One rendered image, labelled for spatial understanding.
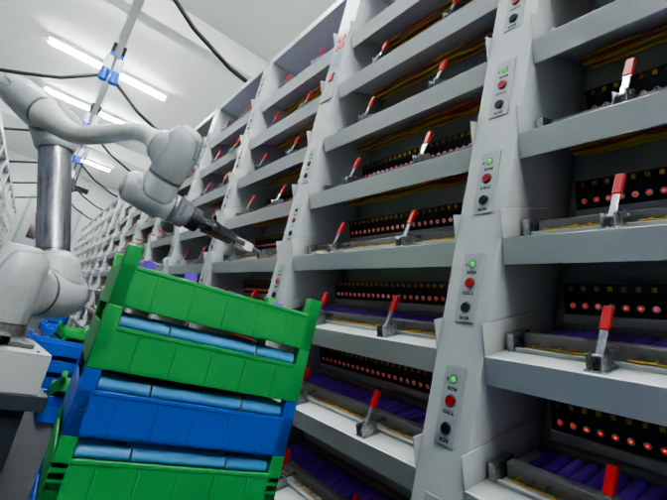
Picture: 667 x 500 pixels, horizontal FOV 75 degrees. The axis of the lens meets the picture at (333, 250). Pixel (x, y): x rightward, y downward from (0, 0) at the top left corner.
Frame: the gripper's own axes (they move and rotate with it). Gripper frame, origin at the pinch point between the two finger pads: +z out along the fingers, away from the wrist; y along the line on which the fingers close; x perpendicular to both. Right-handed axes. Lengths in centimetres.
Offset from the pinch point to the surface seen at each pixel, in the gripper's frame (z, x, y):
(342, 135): 2, 35, 36
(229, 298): -27, -27, 78
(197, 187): 1, 47, -115
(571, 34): 2, 35, 102
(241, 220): 5.1, 15.3, -26.4
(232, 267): 7.8, -4.4, -21.5
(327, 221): 13.4, 13.0, 25.4
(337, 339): 10, -23, 56
